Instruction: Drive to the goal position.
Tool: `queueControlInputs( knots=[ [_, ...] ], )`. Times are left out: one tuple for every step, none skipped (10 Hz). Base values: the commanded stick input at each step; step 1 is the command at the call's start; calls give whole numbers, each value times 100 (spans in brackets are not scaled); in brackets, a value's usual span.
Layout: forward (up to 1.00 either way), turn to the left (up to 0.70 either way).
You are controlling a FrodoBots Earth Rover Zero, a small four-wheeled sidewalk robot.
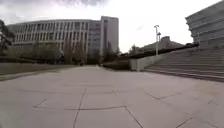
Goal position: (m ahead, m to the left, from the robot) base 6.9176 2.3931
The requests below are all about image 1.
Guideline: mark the dark low hedge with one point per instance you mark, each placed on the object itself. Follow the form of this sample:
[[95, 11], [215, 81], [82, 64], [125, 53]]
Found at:
[[116, 65]]

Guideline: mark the grey stone slab pavement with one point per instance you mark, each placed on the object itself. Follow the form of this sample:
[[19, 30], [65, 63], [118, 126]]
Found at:
[[100, 93]]

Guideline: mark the low building with dark roof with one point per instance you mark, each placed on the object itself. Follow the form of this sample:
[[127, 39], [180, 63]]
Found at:
[[163, 45]]

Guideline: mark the large curved grey building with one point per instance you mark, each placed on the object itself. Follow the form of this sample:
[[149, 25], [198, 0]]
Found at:
[[66, 33]]

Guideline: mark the row of trees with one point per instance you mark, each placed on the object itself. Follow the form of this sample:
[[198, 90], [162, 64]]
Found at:
[[53, 53]]

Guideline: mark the wide grey stone stairs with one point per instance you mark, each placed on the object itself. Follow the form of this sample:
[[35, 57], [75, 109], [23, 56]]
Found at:
[[190, 63]]

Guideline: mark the grass lawn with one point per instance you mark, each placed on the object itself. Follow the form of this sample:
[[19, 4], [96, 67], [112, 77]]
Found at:
[[23, 68]]

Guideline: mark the grey building with horizontal bands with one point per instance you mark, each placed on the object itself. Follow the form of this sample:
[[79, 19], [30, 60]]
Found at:
[[208, 25]]

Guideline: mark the dark tree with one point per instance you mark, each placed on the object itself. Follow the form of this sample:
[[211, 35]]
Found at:
[[4, 36]]

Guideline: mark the pale concrete wall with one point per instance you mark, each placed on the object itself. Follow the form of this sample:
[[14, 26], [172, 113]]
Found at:
[[143, 62]]

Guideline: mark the tall lamp post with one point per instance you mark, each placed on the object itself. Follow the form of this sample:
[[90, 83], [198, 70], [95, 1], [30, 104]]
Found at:
[[156, 41]]

